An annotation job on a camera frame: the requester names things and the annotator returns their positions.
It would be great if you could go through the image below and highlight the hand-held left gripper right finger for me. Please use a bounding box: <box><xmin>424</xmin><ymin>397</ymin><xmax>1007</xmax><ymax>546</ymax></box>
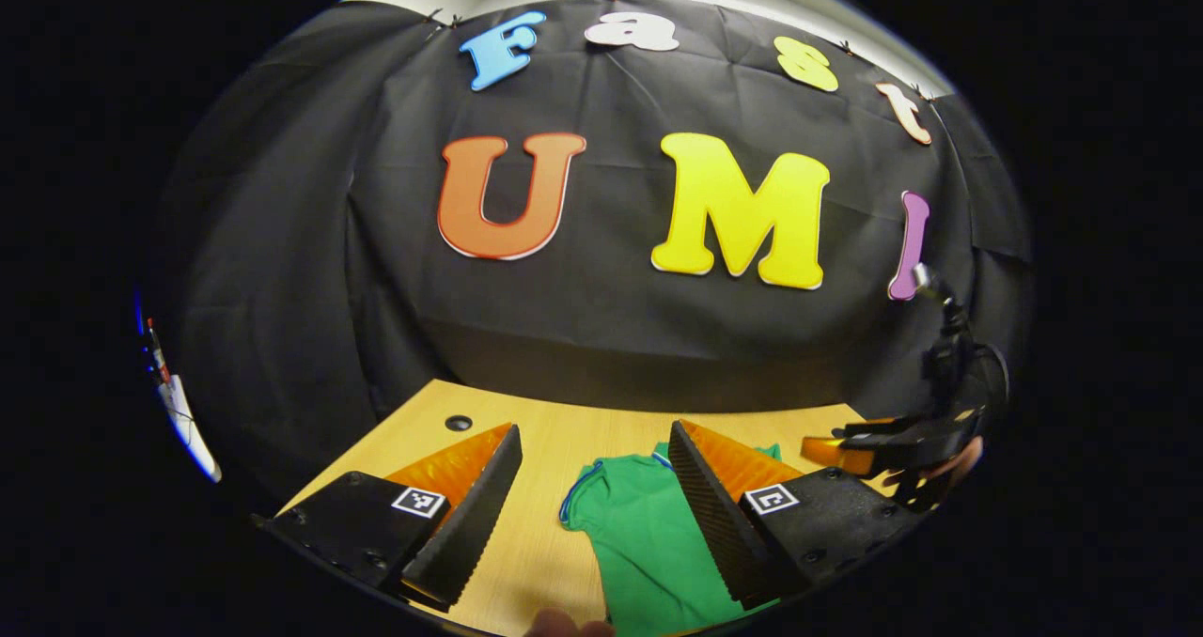
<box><xmin>667</xmin><ymin>419</ymin><xmax>924</xmax><ymax>612</ymax></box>

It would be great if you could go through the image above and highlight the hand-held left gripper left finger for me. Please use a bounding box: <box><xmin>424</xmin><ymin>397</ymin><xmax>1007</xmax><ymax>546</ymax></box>
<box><xmin>252</xmin><ymin>422</ymin><xmax>524</xmax><ymax>612</ymax></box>

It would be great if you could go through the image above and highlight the green T-shirt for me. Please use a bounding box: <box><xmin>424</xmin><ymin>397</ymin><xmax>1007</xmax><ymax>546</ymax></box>
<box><xmin>559</xmin><ymin>442</ymin><xmax>783</xmax><ymax>637</ymax></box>

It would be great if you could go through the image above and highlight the black backdrop cloth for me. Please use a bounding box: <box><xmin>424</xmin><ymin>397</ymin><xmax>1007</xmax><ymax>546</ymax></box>
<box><xmin>150</xmin><ymin>0</ymin><xmax>1035</xmax><ymax>506</ymax></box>

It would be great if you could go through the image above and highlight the white panel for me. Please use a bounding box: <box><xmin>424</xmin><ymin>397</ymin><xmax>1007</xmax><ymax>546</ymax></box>
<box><xmin>141</xmin><ymin>318</ymin><xmax>224</xmax><ymax>484</ymax></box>

